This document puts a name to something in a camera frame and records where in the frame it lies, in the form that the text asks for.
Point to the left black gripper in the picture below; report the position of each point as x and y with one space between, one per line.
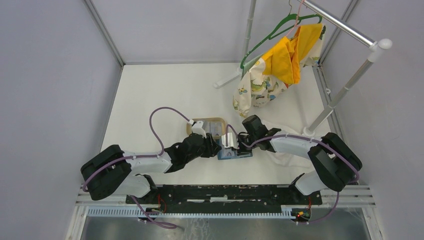
211 147

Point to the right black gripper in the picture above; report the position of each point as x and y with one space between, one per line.
241 150

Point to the beige oval tray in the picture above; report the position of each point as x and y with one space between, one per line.
205 121

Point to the blue card holder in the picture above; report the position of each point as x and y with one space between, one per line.
229 154

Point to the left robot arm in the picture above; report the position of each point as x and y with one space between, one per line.
115 171

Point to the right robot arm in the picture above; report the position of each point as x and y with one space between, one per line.
335 164

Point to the VIP card in tray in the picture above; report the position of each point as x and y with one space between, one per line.
215 128

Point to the white cloth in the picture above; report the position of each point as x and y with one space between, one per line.
290 151

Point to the dinosaur print yellow garment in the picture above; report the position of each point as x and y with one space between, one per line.
279 68

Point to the metal clothes rack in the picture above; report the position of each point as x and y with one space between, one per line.
377 49

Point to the pink clothes hanger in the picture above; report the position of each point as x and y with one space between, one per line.
296 19

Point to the green clothes hanger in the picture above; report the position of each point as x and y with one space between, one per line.
276 32

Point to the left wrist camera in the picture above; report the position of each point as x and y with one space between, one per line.
196 127

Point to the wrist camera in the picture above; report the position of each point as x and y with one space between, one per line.
196 127
230 141

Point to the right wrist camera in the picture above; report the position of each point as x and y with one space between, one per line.
230 141

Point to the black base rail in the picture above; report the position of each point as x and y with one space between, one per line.
227 199

